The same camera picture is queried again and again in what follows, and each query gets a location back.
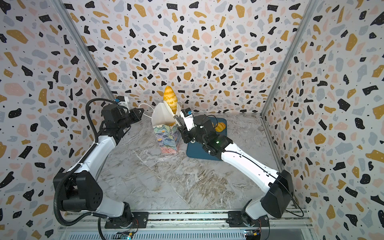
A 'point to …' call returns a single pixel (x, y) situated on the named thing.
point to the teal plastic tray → (195, 151)
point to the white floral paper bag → (166, 128)
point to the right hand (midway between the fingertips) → (177, 124)
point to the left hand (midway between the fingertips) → (143, 106)
